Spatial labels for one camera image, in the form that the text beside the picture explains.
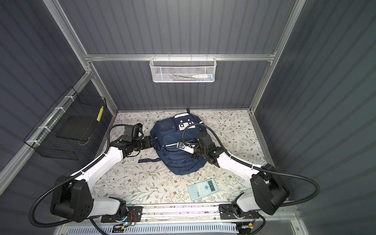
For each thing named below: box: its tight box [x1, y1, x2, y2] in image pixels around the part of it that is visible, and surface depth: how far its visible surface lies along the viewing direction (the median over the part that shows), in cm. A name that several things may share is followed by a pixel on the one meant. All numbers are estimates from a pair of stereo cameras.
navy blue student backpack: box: [138, 109, 208, 176], surface depth 89 cm
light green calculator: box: [187, 178, 219, 202], surface depth 82 cm
